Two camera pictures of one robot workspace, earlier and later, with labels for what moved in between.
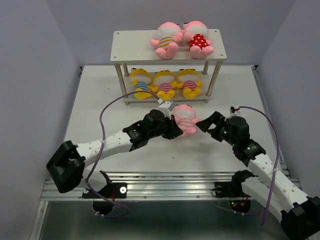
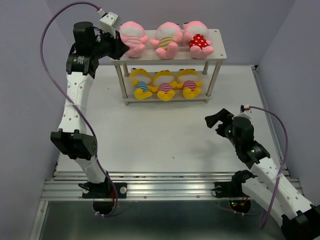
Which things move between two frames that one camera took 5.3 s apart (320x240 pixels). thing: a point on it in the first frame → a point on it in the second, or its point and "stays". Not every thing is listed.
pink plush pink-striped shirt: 185,116 → 132,33
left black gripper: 175,130 → 119,47
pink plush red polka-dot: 196,33 stays
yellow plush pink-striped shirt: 164,84 stays
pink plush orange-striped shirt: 168,34 stays
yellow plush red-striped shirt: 188,79 stays
